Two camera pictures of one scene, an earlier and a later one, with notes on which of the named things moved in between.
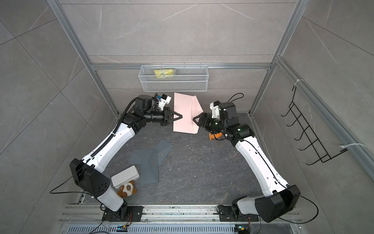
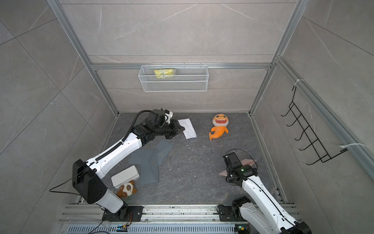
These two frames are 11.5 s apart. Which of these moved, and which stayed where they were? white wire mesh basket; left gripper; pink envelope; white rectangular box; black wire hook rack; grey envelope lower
Moved: pink envelope; left gripper
Stayed: white rectangular box; black wire hook rack; grey envelope lower; white wire mesh basket
